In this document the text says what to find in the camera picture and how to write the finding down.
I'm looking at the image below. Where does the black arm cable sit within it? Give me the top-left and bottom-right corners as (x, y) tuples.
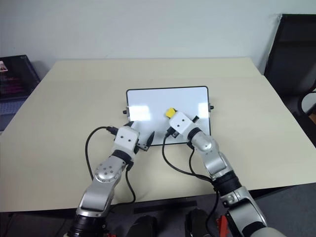
(84, 126), (136, 204)
(161, 130), (221, 237)

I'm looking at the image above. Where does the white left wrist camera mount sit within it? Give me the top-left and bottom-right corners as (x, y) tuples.
(114, 126), (140, 156)

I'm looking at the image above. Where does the dark storage crate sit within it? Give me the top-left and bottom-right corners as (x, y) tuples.
(0, 54), (41, 131)

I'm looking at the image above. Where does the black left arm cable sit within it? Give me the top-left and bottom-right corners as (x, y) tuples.
(84, 126), (136, 204)

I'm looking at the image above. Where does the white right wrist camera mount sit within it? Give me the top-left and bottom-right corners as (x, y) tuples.
(168, 112), (196, 135)

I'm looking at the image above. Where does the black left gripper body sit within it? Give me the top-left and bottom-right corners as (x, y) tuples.
(134, 142), (150, 153)

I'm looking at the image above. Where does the red object under table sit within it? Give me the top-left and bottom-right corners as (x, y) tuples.
(216, 214), (230, 237)

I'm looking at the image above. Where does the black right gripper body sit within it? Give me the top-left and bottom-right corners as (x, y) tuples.
(165, 126), (181, 139)

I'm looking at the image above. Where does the yellow and black eraser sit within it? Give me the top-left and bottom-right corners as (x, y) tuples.
(164, 107), (179, 119)

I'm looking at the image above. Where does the black office chair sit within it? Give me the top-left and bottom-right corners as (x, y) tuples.
(263, 13), (316, 117)

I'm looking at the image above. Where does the black-framed tabletop whiteboard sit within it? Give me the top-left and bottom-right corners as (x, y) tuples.
(122, 85), (215, 147)

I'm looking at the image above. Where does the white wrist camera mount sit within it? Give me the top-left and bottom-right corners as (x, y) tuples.
(168, 112), (196, 135)
(114, 126), (140, 156)

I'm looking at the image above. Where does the dark rounded shape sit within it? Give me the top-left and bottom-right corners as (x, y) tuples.
(185, 208), (218, 237)

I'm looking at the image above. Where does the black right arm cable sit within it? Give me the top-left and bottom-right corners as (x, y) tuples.
(161, 130), (221, 237)

